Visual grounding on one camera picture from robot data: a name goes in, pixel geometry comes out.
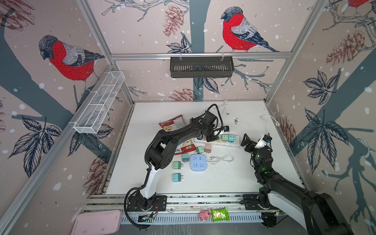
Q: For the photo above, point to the green plug adapter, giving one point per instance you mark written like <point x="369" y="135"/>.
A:
<point x="177" y="165"/>
<point x="200" y="150"/>
<point x="224" y="137"/>

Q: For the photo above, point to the pink plastic tray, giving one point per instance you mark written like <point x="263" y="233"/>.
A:
<point x="97" y="223"/>

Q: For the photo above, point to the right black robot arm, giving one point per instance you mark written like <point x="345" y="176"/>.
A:
<point x="318" y="213"/>

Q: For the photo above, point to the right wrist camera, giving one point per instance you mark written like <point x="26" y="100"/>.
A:
<point x="265" y="141"/>

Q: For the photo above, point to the red white snack bag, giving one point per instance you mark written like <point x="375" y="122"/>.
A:
<point x="174" y="124"/>

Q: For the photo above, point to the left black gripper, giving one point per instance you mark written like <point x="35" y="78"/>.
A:
<point x="214" y="137"/>

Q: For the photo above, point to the white colourful power strip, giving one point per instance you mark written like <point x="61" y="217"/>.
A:
<point x="203" y="140"/>

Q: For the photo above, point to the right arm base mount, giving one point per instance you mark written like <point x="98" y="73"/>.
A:
<point x="251" y="202"/>

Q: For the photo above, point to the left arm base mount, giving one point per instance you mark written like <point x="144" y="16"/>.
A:
<point x="155" y="203"/>

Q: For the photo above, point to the black hanging wire basket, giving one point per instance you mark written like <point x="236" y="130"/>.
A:
<point x="201" y="67"/>

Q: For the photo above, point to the green snack packet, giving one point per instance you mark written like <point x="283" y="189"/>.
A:
<point x="220" y="215"/>

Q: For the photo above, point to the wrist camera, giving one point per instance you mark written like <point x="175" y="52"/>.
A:
<point x="226" y="129"/>
<point x="265" y="141"/>

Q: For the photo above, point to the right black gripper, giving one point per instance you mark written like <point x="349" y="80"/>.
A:
<point x="248" y="141"/>

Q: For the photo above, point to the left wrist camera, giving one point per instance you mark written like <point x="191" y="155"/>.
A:
<point x="226" y="129"/>

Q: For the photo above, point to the blue cube power socket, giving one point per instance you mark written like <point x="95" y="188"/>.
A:
<point x="198" y="162"/>

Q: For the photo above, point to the white wire mesh shelf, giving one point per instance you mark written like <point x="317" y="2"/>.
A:
<point x="96" y="111"/>

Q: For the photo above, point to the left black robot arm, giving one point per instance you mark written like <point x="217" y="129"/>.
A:
<point x="161" y="150"/>

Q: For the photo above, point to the pink pig toy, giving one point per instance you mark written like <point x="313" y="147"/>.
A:
<point x="204" y="215"/>

